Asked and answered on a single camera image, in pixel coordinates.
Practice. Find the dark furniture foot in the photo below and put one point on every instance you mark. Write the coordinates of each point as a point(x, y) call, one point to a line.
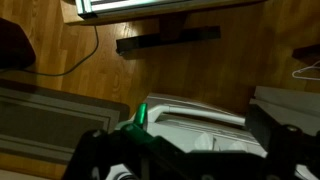
point(308, 52)

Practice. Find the black desk foot bar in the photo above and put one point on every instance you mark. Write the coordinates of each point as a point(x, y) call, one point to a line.
point(150, 40)

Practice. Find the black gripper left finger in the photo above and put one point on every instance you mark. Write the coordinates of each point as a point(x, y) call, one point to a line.
point(100, 150)

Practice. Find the grey cabinet side panel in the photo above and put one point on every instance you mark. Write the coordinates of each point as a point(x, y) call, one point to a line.
point(290, 100)

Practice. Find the dark rounded chair seat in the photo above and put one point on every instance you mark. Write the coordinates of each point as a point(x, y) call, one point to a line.
point(15, 45)

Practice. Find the grey bordered floor rug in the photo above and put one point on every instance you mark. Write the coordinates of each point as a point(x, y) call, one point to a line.
point(50, 123)

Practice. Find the silver framed panel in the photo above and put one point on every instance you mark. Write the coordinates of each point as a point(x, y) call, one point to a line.
point(110, 6)

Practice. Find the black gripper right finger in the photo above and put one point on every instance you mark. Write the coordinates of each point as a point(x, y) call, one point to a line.
point(280, 140)

